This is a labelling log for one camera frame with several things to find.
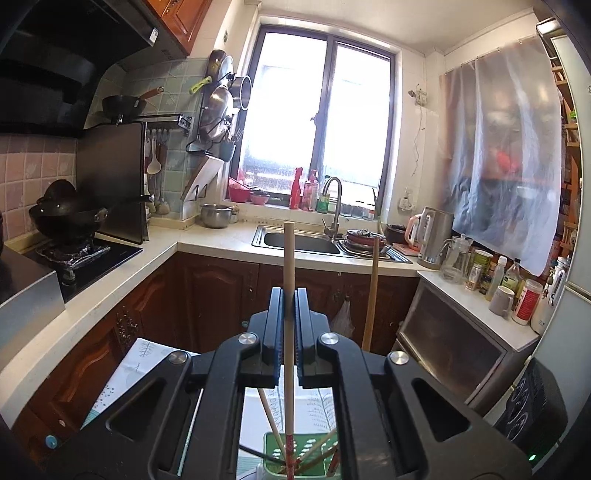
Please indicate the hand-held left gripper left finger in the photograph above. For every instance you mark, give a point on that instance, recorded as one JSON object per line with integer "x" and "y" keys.
{"x": 277, "y": 341}

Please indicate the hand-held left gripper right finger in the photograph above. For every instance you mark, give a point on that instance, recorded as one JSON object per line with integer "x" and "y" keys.
{"x": 302, "y": 350}

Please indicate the cream chopstick with red end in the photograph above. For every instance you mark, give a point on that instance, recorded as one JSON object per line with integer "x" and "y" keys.
{"x": 289, "y": 258}

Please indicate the bunch of chopsticks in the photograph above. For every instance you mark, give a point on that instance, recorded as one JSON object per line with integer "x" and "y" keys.
{"x": 373, "y": 295}

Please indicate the green plastic utensil holder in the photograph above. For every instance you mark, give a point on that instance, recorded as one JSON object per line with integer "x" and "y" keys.
{"x": 302, "y": 441}

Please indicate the white plastic bag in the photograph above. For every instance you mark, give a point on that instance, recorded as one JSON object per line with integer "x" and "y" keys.
{"x": 344, "y": 321}

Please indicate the brown wooden base cabinets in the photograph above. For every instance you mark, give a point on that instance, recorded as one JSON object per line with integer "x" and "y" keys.
{"x": 217, "y": 300}

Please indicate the steel sink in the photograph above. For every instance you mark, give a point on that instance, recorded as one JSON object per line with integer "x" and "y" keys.
{"x": 300, "y": 242}

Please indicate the grey disinfection cabinet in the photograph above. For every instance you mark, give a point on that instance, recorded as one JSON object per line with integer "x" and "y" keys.
{"x": 452, "y": 346}

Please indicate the row of condiment bottles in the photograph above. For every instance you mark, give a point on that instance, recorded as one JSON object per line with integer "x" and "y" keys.
{"x": 526, "y": 300}

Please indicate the white mug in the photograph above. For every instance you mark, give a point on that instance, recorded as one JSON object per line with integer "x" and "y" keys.
{"x": 500, "y": 302}

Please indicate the red pot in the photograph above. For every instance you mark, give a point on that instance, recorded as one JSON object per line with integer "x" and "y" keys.
{"x": 367, "y": 240}

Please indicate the steel pot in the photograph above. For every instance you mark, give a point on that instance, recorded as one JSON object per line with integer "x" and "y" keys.
{"x": 216, "y": 217}

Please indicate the green dish soap bottle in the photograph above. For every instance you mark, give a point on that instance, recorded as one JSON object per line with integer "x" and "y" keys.
{"x": 324, "y": 205}

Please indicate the small pink bowl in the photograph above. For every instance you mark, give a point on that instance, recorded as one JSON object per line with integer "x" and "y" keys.
{"x": 259, "y": 198}

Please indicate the steel faucet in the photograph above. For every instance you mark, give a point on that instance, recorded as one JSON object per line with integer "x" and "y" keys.
{"x": 336, "y": 207}

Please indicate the red spray bottle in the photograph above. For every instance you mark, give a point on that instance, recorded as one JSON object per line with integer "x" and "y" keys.
{"x": 296, "y": 194}

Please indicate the dark clay pot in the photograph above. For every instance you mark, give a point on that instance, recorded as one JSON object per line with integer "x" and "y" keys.
{"x": 396, "y": 234}

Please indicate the row of small jars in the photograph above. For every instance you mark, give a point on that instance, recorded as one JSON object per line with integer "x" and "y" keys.
{"x": 358, "y": 211}

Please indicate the pink soap bottle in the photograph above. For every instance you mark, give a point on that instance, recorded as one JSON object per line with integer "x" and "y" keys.
{"x": 310, "y": 194}

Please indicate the green plant stalk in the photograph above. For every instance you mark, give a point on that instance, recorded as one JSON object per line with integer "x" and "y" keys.
{"x": 379, "y": 217}

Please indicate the large pink bowl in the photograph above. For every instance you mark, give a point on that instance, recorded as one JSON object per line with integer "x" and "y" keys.
{"x": 239, "y": 191}

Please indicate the glass pitcher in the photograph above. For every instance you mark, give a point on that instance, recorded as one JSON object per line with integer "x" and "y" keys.
{"x": 455, "y": 261}

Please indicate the white cutting board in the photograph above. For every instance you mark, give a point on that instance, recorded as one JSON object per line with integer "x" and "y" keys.
{"x": 205, "y": 177}

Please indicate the grey-blue hanging scoop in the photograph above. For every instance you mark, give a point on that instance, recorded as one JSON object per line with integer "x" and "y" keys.
{"x": 228, "y": 151}

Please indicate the black gas stove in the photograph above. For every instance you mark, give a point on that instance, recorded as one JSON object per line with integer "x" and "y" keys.
{"x": 92, "y": 261}

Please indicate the white hanging ladle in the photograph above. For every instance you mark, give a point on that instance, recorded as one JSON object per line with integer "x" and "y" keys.
{"x": 153, "y": 161}

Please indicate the black upright splash board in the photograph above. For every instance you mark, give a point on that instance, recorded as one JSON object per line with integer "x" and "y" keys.
{"x": 115, "y": 184}

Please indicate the window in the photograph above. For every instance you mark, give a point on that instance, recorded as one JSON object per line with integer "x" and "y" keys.
{"x": 295, "y": 115}

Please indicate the hanging steel lid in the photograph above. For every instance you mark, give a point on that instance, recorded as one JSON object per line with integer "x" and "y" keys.
{"x": 216, "y": 113}

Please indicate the black wok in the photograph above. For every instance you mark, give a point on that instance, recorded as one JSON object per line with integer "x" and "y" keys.
{"x": 69, "y": 221}

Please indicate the blue round cabinet knob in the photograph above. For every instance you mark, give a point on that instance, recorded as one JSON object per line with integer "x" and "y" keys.
{"x": 51, "y": 441}

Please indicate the clear plastic curtain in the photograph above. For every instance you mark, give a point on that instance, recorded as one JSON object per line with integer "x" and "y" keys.
{"x": 503, "y": 161}

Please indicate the stainless steel splash guard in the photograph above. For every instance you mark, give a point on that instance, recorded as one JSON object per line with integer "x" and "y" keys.
{"x": 27, "y": 309}

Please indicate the hanging steel saucepan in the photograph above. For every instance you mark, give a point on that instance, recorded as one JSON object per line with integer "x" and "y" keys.
{"x": 241, "y": 92}

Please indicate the black frying pan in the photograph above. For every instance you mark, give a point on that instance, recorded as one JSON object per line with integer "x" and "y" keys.
{"x": 122, "y": 105}

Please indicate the hanging brass pan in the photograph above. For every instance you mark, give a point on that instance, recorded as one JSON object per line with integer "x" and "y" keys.
{"x": 217, "y": 64}

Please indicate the black range hood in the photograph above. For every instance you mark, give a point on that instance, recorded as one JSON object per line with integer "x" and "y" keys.
{"x": 69, "y": 55}

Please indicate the white wall socket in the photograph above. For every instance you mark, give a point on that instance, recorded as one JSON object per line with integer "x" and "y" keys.
{"x": 406, "y": 203}

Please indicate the metal wall rack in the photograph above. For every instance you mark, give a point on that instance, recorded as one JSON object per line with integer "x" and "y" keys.
{"x": 166, "y": 121}

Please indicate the orange wooden wall cabinets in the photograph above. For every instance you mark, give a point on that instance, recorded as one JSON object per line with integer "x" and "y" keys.
{"x": 180, "y": 18}

